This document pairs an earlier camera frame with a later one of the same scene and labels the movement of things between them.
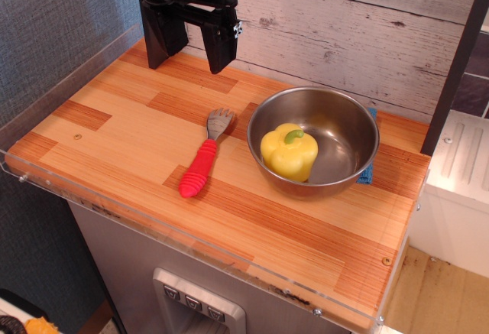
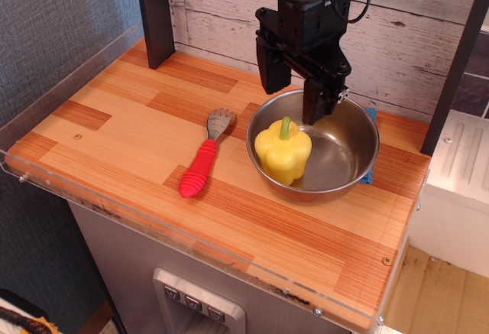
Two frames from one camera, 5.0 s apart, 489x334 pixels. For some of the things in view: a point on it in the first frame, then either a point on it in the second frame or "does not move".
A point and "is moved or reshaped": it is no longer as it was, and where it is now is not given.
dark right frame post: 457,67 does not move
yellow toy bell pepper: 288,152 is moved or reshaped
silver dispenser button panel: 192,308 does not move
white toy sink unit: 451,223 does not move
